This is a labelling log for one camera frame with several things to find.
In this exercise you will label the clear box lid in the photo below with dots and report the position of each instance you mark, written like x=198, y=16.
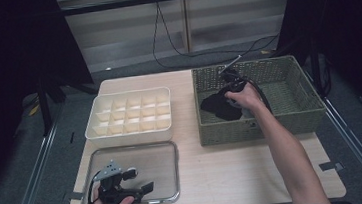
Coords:
x=162, y=170

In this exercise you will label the person's right hand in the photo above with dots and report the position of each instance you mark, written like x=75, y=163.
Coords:
x=247, y=99

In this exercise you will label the grey tape piece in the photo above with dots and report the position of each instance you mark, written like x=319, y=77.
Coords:
x=74, y=195
x=331, y=166

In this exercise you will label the black stand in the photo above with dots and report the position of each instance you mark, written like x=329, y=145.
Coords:
x=45, y=111
x=315, y=69

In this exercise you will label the metal rail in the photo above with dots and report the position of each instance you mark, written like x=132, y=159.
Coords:
x=358, y=152
x=32, y=183

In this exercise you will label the black sock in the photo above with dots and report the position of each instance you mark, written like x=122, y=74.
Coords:
x=216, y=107

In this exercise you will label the black curtain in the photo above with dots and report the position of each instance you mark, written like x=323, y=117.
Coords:
x=3, y=48
x=345, y=16

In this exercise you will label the green woven basket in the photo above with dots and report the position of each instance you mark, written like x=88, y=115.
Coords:
x=288, y=123

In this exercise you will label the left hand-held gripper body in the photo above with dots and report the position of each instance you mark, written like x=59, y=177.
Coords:
x=112, y=192

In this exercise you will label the yellow tape piece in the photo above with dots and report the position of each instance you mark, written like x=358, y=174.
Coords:
x=34, y=110
x=266, y=52

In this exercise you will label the white divided storage box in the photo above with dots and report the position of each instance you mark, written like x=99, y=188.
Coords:
x=132, y=138

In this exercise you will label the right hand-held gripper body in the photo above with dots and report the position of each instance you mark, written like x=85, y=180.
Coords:
x=232, y=80

